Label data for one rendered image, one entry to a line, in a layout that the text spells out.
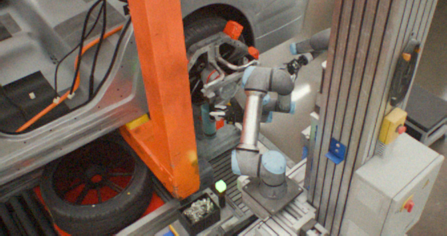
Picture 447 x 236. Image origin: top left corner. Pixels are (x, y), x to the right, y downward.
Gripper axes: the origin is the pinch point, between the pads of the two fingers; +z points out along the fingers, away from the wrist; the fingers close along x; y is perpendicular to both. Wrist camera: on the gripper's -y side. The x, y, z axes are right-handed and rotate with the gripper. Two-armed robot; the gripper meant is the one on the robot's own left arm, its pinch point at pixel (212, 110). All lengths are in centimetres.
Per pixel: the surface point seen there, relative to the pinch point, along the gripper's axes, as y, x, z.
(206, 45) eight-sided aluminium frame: -29.0, 23.8, 5.5
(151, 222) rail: 46, -50, 31
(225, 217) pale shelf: 38, -47, -13
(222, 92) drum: -3.2, 12.9, -4.4
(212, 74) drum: -8.2, 22.3, 2.8
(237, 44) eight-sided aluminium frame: -19.2, 39.7, -10.8
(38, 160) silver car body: 3, -45, 89
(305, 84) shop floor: 83, 124, -58
